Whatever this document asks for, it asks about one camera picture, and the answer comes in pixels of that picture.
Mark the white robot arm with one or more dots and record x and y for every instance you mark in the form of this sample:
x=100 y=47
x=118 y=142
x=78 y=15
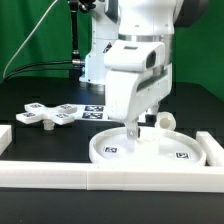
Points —
x=135 y=21

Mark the white fence bar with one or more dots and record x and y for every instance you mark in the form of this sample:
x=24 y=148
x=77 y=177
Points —
x=5 y=137
x=86 y=176
x=214 y=151

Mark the white left fence bar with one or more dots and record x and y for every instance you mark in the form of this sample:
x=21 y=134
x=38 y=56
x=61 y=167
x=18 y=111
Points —
x=5 y=137

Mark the white cross-shaped table base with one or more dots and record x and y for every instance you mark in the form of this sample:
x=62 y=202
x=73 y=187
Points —
x=50 y=116

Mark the white right fence bar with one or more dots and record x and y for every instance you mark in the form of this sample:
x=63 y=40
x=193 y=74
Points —
x=214 y=151

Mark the white marker sheet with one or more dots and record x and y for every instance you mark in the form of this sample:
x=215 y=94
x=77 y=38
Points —
x=87 y=112

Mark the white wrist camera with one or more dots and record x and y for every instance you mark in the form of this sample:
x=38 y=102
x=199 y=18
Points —
x=134 y=56

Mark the white front fence bar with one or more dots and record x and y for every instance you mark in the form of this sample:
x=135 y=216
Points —
x=86 y=176

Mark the white round table top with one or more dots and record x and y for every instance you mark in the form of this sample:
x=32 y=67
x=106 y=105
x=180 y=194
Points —
x=154 y=148

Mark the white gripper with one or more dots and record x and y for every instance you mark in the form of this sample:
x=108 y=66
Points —
x=129 y=94

